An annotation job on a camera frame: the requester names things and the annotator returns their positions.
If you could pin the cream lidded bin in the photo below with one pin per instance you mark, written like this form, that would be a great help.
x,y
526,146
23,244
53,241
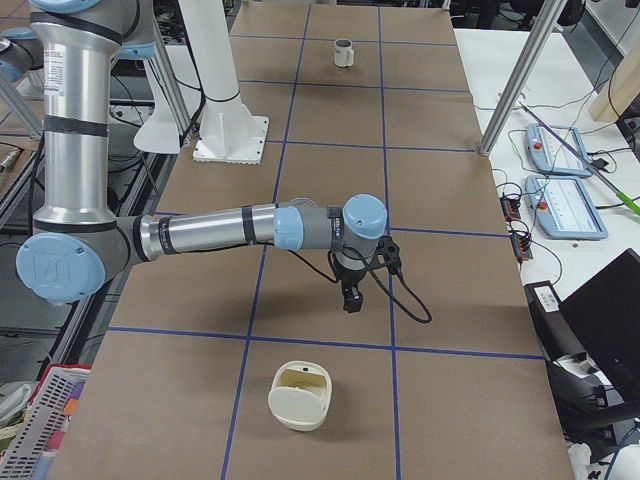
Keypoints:
x,y
300,395

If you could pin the white mug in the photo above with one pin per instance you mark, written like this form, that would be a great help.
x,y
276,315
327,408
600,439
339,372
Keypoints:
x,y
344,53

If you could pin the near teach pendant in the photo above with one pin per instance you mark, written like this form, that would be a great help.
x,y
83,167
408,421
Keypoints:
x,y
561,206

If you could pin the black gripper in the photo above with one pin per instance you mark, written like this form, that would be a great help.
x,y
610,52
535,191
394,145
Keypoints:
x,y
349,279

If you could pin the near aluminium frame post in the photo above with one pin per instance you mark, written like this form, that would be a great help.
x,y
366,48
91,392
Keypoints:
x,y
536,40

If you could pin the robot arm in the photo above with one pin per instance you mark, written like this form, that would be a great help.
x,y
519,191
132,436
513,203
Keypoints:
x,y
79,244

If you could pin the white plastic basket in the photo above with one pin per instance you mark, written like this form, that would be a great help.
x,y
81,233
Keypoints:
x,y
45,416

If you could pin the far teach pendant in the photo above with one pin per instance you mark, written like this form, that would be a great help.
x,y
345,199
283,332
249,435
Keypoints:
x,y
549,156

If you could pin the white column pedestal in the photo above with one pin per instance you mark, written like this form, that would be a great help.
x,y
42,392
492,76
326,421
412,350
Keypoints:
x,y
228,131

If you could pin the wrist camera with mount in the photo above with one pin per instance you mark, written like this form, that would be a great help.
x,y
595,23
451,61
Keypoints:
x,y
388,255

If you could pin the green handled reacher grabber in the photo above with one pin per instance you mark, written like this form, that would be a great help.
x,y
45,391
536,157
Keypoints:
x,y
625,199

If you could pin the teach pendant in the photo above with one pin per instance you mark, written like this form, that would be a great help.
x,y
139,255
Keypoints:
x,y
561,206
549,156

